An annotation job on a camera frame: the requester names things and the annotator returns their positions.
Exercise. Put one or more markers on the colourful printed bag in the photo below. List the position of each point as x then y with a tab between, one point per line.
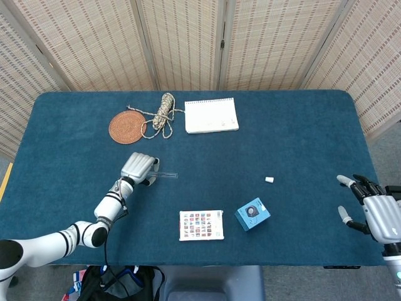
76	282

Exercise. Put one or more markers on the yellow board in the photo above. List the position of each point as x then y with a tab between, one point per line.
6	182

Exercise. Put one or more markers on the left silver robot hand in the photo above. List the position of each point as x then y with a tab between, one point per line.
136	166

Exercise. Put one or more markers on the woven bamboo folding screen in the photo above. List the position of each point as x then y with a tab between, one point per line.
94	47

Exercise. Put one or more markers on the white spiral notebook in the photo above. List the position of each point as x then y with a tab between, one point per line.
210	116

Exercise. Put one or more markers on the black bar under table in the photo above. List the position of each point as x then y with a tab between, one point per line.
341	267

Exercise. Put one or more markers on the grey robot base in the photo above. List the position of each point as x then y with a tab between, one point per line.
213	282

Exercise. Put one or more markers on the clear glass test tube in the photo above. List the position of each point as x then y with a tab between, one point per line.
167	175

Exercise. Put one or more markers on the light blue cardboard box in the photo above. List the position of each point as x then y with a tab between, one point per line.
250	216

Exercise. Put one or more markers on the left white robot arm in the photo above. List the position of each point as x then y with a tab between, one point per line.
40	243

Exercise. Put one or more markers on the round brown woven coaster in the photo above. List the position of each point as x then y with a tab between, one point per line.
125	128

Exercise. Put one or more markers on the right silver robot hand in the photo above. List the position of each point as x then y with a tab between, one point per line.
383	216

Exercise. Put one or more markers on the black box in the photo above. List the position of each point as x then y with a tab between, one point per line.
394	190

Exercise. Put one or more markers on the dark teal tablecloth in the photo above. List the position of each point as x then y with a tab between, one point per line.
200	150

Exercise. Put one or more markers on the small white plastic cap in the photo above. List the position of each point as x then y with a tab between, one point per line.
268	179

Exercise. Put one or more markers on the white box with picture grid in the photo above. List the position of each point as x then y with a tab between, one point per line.
200	225

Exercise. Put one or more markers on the black backpack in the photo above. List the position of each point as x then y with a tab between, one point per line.
125	285

